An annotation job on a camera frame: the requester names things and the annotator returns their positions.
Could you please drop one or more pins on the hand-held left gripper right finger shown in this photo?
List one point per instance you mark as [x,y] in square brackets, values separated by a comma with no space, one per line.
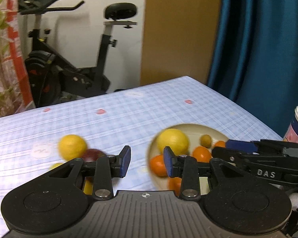
[168,162]

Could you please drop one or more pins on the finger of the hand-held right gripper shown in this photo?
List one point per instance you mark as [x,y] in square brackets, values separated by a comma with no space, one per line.
[228,155]
[241,145]

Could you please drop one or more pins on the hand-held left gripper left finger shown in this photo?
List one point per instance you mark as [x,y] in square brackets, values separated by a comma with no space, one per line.
[125,162]

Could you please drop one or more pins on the orange tangerine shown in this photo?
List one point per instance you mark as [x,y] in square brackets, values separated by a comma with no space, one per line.
[201,153]
[175,185]
[219,144]
[157,164]

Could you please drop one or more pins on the large yellow lemon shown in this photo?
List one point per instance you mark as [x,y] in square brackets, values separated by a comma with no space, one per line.
[172,140]

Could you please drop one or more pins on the small tan round fruit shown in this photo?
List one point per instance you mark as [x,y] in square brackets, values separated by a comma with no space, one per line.
[205,140]

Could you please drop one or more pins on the dark purple passion fruit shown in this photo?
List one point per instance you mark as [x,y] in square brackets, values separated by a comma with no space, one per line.
[93,155]

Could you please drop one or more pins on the cream round plate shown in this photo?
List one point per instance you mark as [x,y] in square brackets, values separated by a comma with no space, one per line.
[188,129]

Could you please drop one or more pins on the golden yellow orange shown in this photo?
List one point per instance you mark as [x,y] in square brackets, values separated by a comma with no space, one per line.
[88,188]

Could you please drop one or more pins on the large yellow citrus fruit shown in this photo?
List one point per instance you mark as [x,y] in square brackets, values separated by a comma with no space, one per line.
[72,145]

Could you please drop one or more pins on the pale yellow-green apple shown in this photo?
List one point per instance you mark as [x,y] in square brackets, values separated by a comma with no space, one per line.
[55,166]

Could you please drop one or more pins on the blue plaid tablecloth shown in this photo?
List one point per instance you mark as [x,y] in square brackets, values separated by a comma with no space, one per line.
[114,119]

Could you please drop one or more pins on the dark blue curtain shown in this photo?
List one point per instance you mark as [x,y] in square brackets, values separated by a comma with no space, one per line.
[263,54]

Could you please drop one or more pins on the black exercise bike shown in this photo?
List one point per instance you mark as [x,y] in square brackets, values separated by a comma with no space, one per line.
[64,69]

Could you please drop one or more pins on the wooden door panel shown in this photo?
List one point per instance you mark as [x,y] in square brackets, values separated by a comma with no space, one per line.
[178,29]

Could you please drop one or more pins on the printed backdrop cloth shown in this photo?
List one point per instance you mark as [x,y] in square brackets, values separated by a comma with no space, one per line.
[2,54]

